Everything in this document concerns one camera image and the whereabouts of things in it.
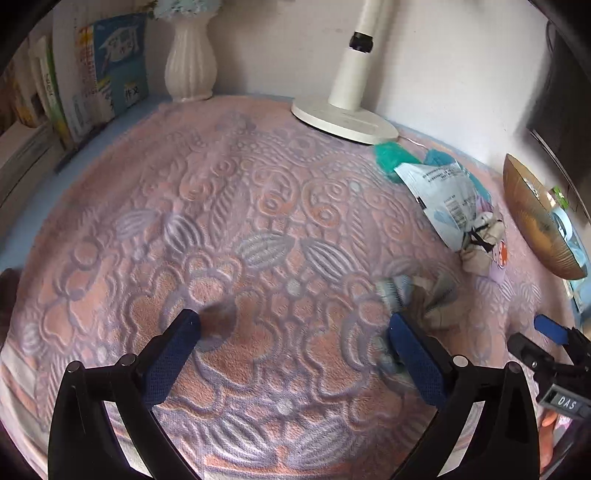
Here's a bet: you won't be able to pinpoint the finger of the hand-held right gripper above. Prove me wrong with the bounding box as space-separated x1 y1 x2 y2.
507 332 557 370
534 315 591 365

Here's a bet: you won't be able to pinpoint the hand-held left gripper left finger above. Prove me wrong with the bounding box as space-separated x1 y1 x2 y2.
47 308 202 480

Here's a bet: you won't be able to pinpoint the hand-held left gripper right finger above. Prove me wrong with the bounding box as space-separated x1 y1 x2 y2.
389 313 541 480

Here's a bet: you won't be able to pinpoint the beige plaid socks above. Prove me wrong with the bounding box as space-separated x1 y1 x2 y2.
374 272 460 330

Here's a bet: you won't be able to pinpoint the brown ribbed bowl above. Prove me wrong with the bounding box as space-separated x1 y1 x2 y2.
503 154 588 280

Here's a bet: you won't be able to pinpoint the light blue barcode packet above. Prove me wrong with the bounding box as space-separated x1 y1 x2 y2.
393 161 483 252

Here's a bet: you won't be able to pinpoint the person's right hand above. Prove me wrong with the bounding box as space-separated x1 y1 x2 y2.
538 410 563 470

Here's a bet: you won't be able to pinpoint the lilac wipes packet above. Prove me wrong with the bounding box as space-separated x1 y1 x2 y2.
487 240 509 283

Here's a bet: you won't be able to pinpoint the beige sock bundle black tie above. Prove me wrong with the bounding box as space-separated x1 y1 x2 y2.
461 213 506 278

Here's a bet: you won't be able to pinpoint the light blue tape roll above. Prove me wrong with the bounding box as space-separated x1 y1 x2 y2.
551 207 578 241

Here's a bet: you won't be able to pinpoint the patterned pink blanket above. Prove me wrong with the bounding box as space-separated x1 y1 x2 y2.
0 95 591 480

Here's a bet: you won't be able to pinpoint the dark monitor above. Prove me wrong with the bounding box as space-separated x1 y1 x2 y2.
526 18 591 199

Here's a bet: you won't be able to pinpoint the stack of grey books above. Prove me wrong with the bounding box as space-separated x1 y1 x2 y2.
0 122 65 217

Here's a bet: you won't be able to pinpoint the white ribbed vase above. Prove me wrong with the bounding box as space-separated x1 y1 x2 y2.
165 14 219 103

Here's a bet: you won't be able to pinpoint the row of upright books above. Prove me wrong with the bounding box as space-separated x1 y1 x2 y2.
9 9 81 148

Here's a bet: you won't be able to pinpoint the blue cover workbook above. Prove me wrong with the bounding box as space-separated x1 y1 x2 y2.
76 13 149 127

